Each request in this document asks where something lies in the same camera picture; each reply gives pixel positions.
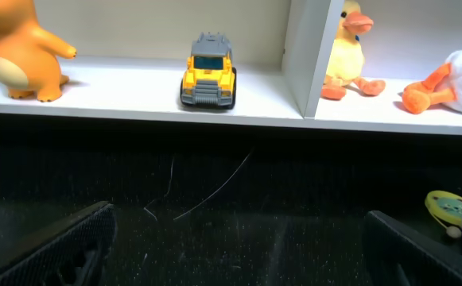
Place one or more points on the grey and yellow toy truck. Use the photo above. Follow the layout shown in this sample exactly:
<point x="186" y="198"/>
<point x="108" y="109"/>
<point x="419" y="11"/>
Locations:
<point x="208" y="79"/>

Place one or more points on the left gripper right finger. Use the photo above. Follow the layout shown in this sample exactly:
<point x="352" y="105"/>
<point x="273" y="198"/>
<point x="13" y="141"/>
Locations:
<point x="413" y="258"/>

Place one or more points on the yellow rattle drum toy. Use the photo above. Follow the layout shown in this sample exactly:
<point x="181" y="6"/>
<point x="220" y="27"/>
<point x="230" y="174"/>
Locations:
<point x="451" y="206"/>

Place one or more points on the yellow rubber duck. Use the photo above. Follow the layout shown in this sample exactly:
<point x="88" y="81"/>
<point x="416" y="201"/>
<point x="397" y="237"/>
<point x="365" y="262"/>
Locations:
<point x="20" y="51"/>

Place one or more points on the yellow plush duck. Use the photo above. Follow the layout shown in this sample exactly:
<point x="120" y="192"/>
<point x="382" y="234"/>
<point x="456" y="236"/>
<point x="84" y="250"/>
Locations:
<point x="346" y="55"/>

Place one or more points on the white shelf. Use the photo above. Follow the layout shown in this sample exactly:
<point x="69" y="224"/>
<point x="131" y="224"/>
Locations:
<point x="135" y="87"/>

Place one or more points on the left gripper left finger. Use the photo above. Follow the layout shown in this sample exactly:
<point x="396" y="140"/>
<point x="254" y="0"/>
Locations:
<point x="55" y="250"/>

